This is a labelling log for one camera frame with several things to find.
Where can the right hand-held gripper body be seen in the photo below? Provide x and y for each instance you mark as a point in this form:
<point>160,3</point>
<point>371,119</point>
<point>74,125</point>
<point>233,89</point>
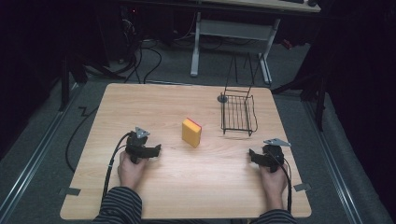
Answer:
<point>274,154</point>

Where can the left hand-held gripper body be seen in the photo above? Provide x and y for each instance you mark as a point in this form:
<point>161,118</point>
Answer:
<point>138,145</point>

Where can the yellow sponge with red side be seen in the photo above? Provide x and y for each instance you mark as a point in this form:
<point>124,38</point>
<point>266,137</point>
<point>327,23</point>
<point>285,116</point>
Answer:
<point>190,133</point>

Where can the person's left hand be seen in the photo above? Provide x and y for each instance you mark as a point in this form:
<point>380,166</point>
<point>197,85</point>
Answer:
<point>130,172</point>

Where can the person's right hand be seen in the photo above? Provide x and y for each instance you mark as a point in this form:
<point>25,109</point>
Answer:
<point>274,183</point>

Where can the grey tape piece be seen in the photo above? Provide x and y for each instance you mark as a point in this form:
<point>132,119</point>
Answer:
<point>71,191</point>
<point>302,187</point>

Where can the black stand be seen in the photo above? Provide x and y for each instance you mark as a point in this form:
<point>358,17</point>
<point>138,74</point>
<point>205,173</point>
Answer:
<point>70,77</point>
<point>314,90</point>

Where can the white-legged desk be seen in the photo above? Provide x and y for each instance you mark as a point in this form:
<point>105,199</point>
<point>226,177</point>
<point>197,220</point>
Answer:
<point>233,31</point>

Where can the metal floor rail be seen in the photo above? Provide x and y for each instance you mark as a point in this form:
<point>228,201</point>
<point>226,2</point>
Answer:
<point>34,155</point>
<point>334,168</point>

